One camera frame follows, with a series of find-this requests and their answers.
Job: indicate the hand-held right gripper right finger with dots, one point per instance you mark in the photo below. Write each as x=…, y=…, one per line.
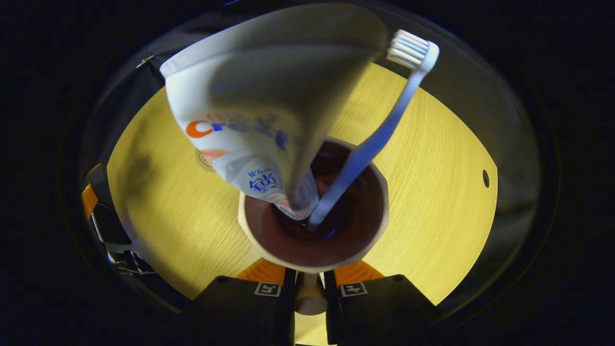
x=330, y=302

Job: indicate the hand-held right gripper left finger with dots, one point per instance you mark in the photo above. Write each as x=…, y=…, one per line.
x=288, y=300

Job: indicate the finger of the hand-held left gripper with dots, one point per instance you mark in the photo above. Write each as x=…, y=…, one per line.
x=96, y=190

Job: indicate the beige cup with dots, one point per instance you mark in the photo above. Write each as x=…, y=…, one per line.
x=288, y=247

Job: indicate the round cork coaster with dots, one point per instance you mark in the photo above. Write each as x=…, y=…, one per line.
x=202, y=163

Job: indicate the light blue toothbrush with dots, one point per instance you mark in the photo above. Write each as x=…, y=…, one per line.
x=379, y=139

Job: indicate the white toothpaste tube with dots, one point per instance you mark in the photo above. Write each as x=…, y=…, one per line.
x=250, y=91

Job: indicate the silver metal clip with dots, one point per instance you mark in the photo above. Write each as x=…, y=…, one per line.
x=144, y=61

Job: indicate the black backdrop cloth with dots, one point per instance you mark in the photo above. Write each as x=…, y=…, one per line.
x=473, y=81

